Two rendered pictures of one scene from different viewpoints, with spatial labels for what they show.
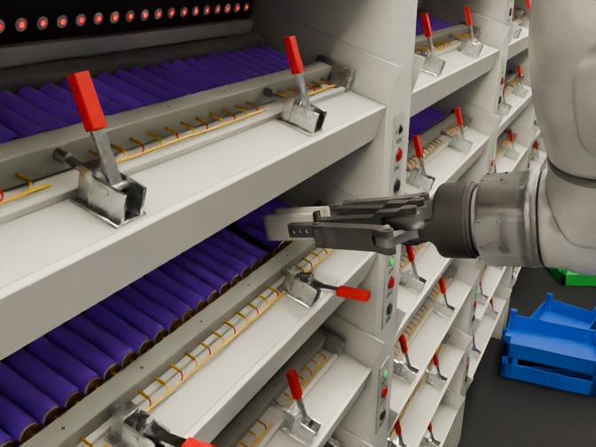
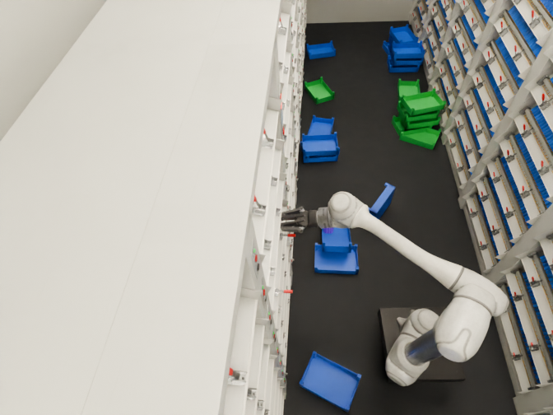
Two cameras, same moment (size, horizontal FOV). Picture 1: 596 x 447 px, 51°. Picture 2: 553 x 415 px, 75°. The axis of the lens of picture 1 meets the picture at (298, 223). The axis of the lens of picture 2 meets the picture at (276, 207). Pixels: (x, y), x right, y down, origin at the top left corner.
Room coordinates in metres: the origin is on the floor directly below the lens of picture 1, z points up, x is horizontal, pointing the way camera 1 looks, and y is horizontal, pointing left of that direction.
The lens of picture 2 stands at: (-0.21, 0.26, 2.33)
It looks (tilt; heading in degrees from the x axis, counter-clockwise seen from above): 54 degrees down; 342
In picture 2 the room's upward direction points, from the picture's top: 6 degrees counter-clockwise
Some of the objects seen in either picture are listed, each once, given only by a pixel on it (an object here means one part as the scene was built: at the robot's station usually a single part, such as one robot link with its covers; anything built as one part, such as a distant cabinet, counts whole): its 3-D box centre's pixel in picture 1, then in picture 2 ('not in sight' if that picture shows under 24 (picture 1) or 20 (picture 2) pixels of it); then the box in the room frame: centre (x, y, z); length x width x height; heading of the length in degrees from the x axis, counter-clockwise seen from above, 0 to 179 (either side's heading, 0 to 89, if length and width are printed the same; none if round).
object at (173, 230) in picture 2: not in sight; (251, 347); (0.23, 0.28, 0.88); 0.20 x 0.09 x 1.75; 62
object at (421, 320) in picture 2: not in sight; (423, 327); (0.09, -0.55, 0.44); 0.18 x 0.16 x 0.22; 120
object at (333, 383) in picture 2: not in sight; (330, 380); (0.12, -0.06, 0.04); 0.30 x 0.20 x 0.08; 39
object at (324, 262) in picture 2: not in sight; (336, 258); (0.80, -0.48, 0.04); 0.30 x 0.20 x 0.08; 62
